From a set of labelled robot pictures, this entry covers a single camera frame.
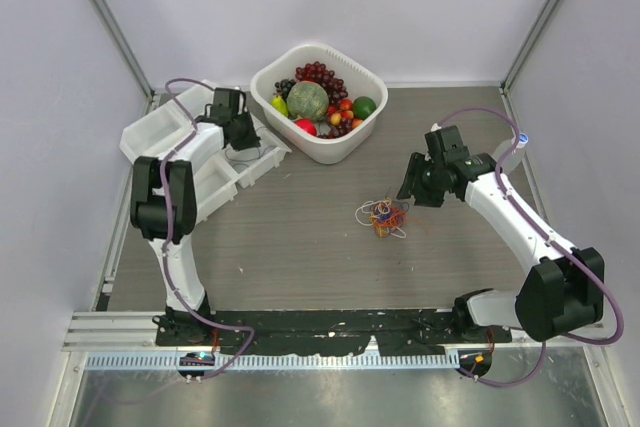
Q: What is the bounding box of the white fruit basket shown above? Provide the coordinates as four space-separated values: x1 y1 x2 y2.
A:
250 43 388 165

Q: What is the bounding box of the green melon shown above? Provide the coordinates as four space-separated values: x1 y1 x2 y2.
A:
286 81 329 122

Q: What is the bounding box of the blue thin wire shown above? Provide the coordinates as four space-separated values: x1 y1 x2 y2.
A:
374 206 404 228

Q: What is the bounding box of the white thin wire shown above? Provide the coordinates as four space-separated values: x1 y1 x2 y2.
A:
353 199 408 240

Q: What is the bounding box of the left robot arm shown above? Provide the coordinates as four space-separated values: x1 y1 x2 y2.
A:
130 104 260 346

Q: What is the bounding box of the red apple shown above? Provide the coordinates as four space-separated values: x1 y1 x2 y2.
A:
294 118 317 136

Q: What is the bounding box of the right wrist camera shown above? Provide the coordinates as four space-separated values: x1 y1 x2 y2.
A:
425 126 470 166

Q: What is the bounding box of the cherries cluster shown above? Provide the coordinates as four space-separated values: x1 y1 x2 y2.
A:
317 98 363 139

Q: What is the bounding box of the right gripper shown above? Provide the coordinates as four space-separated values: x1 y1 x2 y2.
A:
397 152 445 208

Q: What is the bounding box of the white compartment tray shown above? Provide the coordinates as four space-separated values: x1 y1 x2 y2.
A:
120 80 291 223

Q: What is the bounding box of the orange thin wire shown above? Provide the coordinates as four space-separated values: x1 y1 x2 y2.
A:
369 201 429 234

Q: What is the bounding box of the slotted cable duct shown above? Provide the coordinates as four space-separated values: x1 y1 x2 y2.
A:
85 349 460 372

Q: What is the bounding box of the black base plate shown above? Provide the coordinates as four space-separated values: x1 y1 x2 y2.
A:
152 309 512 357

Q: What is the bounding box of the dark grapes bunch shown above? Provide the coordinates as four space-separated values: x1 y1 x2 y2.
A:
274 79 297 100

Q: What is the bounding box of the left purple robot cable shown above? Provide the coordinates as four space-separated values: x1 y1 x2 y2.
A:
149 77 257 384

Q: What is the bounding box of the yellow pear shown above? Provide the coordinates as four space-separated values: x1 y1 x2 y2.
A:
271 95 289 117

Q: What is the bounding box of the green lime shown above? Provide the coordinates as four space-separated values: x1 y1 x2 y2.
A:
352 96 377 120

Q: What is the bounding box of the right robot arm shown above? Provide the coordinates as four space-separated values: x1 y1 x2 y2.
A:
397 126 604 342

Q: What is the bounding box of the red grapes bunch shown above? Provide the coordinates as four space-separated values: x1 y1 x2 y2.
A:
294 61 349 105

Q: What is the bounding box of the clear water bottle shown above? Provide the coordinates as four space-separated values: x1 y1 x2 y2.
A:
491 133 528 175

